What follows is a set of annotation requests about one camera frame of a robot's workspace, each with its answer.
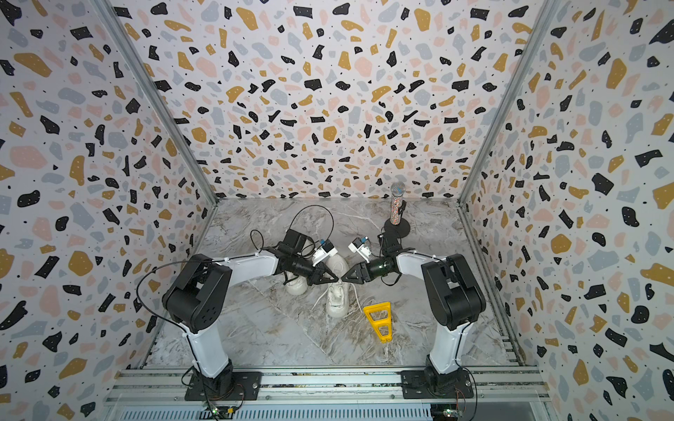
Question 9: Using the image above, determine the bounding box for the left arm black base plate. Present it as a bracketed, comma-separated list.
[184, 371, 263, 402]

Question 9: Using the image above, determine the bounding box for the yellow plastic triangular stand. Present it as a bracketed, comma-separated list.
[363, 302, 393, 343]

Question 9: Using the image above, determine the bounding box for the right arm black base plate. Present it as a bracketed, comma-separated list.
[400, 367, 475, 399]

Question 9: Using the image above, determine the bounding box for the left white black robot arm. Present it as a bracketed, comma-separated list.
[163, 229, 340, 396]

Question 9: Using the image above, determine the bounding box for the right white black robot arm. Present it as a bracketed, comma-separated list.
[342, 232, 486, 393]

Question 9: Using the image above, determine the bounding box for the left aluminium corner post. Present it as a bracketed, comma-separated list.
[91, 0, 218, 205]

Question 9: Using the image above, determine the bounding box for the front aluminium rail frame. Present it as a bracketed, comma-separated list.
[102, 367, 557, 420]

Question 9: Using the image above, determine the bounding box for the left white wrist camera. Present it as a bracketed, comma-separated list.
[312, 240, 338, 267]

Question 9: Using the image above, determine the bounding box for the sprinkle tube on black base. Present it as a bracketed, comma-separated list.
[384, 182, 411, 239]

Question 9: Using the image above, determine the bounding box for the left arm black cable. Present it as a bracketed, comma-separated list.
[134, 203, 336, 421]

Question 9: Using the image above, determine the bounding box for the aluminium corner post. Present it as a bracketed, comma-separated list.
[457, 0, 560, 206]
[91, 0, 218, 205]

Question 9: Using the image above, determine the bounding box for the sneaker white shoelace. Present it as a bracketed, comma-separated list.
[310, 209, 391, 317]

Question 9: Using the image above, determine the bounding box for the white knit sneaker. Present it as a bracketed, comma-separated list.
[326, 254, 349, 319]
[284, 276, 308, 296]

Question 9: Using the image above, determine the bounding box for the right aluminium corner post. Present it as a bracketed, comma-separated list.
[457, 0, 560, 206]

